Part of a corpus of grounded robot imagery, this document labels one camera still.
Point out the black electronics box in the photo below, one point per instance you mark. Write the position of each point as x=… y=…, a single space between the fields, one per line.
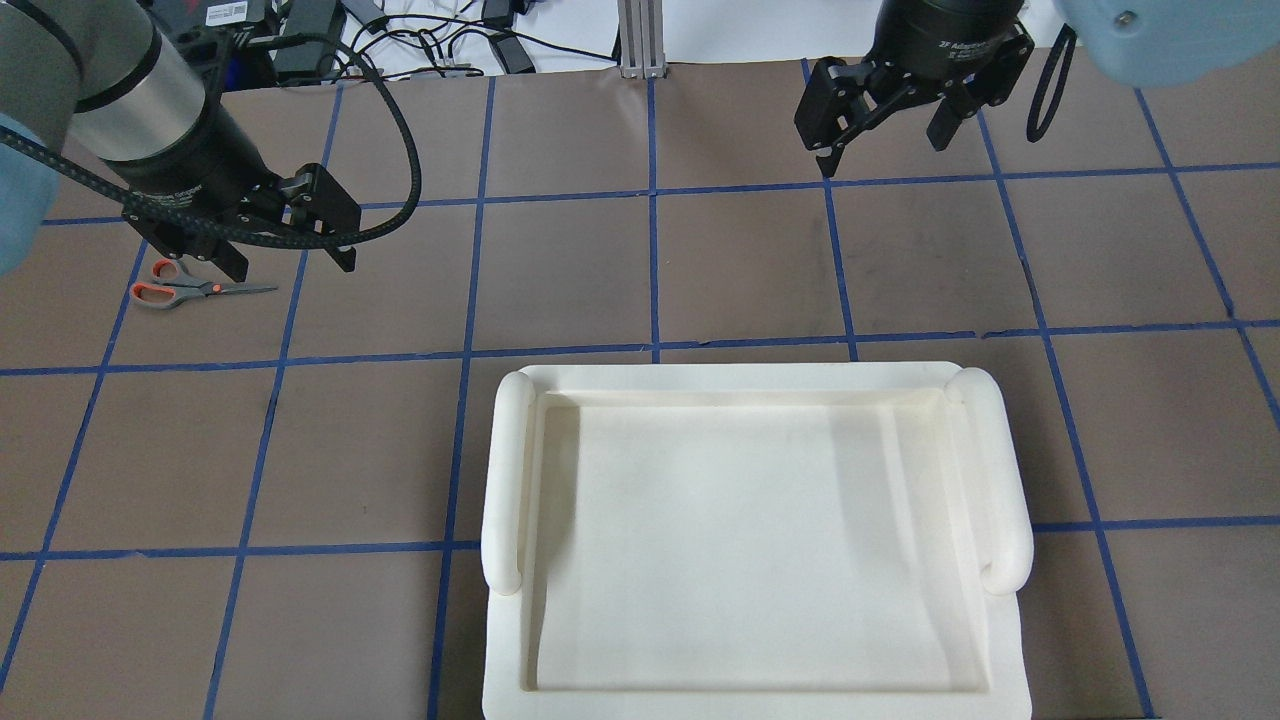
x=235 y=20

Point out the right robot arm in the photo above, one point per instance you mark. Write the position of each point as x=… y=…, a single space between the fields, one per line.
x=1135 y=43

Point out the orange grey scissors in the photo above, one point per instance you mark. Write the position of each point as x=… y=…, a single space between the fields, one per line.
x=170 y=285

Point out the black power brick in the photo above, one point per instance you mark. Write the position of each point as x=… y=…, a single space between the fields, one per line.
x=511 y=55

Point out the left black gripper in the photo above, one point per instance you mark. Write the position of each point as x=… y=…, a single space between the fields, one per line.
x=188 y=183

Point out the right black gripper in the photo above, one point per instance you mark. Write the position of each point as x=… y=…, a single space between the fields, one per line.
x=935 y=35

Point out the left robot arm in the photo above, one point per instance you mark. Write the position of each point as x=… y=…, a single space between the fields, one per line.
x=94 y=91

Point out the white foam tray box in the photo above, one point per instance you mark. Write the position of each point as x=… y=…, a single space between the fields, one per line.
x=754 y=541

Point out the aluminium frame post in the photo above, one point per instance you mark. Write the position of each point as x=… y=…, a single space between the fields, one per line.
x=640 y=36

